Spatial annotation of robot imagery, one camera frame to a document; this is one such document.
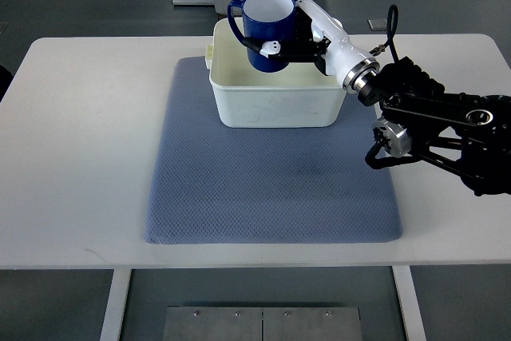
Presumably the white table right leg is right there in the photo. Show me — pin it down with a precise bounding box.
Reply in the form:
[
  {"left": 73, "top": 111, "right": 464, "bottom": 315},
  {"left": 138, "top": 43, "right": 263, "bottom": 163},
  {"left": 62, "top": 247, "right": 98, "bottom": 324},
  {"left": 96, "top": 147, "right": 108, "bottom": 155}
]
[{"left": 392, "top": 266, "right": 426, "bottom": 341}]

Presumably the white table leg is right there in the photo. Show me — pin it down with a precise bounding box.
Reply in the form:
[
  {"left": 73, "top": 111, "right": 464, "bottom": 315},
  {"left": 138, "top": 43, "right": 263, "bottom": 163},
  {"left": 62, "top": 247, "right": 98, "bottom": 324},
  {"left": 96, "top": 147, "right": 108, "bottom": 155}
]
[
  {"left": 100, "top": 268, "right": 132, "bottom": 341},
  {"left": 392, "top": 266, "right": 426, "bottom": 341}
]

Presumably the white plastic box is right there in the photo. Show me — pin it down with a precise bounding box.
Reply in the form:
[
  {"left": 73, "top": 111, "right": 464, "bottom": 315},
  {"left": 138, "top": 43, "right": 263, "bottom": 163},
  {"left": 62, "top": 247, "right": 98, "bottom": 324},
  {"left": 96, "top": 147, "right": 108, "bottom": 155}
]
[{"left": 205, "top": 18, "right": 346, "bottom": 128}]

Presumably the blue enamel mug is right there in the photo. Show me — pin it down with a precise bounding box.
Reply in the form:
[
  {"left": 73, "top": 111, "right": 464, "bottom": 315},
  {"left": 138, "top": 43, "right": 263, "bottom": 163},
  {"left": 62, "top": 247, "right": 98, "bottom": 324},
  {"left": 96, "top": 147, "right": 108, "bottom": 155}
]
[{"left": 227, "top": 0, "right": 299, "bottom": 73}]

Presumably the grey floor bracket bar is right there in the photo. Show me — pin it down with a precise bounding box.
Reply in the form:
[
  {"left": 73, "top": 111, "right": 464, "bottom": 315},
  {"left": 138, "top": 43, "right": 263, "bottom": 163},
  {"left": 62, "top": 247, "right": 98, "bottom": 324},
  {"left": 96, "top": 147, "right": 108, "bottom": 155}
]
[{"left": 172, "top": 0, "right": 214, "bottom": 6}]

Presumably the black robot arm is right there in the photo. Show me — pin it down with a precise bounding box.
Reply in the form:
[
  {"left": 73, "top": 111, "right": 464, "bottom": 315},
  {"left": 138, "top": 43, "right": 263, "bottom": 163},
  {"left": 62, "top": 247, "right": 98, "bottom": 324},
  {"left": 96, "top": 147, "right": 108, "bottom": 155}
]
[{"left": 355, "top": 5, "right": 510, "bottom": 196}]

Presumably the blue quilted mat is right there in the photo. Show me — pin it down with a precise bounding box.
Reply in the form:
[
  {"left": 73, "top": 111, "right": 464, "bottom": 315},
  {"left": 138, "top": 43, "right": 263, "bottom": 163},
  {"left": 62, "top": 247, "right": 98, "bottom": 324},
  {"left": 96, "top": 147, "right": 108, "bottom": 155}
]
[{"left": 145, "top": 57, "right": 402, "bottom": 244}]

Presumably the grey metal floor plate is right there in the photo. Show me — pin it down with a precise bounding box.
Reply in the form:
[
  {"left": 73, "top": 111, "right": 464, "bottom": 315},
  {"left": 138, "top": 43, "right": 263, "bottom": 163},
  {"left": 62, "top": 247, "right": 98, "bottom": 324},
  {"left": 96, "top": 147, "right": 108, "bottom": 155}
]
[{"left": 163, "top": 307, "right": 362, "bottom": 340}]

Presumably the white table left leg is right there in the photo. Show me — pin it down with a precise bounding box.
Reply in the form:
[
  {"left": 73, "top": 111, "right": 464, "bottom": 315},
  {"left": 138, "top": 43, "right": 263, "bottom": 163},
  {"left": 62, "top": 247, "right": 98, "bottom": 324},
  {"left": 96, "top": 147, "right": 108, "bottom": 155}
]
[{"left": 100, "top": 268, "right": 132, "bottom": 341}]

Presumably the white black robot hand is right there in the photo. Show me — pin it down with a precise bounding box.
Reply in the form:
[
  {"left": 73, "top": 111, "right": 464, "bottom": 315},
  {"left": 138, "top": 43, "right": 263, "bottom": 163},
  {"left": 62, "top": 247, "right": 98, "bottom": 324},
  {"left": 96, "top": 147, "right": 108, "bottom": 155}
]
[{"left": 245, "top": 0, "right": 379, "bottom": 101}]

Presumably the small grey floor plate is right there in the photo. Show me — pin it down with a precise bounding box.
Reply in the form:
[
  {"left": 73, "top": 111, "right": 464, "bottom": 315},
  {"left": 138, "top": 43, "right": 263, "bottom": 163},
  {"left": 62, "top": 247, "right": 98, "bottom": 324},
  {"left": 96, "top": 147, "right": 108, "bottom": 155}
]
[{"left": 367, "top": 18, "right": 390, "bottom": 31}]

